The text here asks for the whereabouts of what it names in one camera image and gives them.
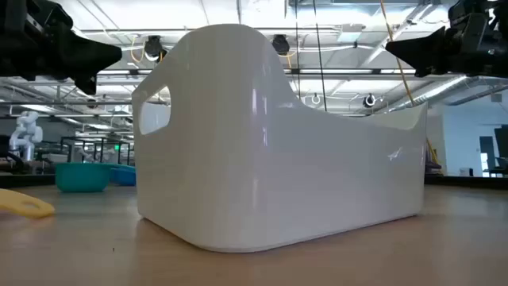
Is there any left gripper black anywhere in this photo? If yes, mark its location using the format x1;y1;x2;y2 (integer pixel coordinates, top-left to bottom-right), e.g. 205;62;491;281
0;0;123;95

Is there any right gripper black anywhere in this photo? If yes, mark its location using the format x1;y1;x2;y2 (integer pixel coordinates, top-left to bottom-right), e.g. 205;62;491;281
385;0;508;79

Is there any teal measuring cup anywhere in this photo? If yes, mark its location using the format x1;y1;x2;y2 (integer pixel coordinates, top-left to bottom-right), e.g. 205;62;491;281
55;162;113;194

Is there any blue measuring cup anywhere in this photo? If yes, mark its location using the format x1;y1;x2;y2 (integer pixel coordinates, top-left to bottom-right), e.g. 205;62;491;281
109;164;137;187

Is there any yellow measuring cup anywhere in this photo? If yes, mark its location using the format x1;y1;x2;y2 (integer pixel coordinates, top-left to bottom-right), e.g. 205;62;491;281
0;187;56;220

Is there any white plastic basket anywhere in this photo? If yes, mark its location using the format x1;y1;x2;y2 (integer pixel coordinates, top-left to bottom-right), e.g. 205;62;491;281
132;23;429;253

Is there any dark door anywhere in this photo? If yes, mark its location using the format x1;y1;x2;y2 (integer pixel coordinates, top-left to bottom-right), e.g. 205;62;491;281
479;135;496;178

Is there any yellow hanging cable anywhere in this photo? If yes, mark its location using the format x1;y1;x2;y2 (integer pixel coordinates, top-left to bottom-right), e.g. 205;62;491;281
379;0;442;166

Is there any silver ceiling duct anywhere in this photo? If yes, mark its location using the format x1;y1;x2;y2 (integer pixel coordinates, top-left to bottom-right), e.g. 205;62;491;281
387;74;473;114

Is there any black ceiling-hung camera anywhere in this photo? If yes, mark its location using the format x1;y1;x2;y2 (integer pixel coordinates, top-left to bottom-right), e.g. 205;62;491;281
143;35;168;64
271;34;291;56

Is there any black metal frame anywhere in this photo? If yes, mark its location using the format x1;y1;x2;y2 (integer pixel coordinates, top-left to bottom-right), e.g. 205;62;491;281
60;136;133;166

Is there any black hanging cable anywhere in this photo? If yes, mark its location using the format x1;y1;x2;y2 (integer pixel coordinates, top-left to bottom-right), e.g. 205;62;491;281
312;0;328;113
294;0;302;100

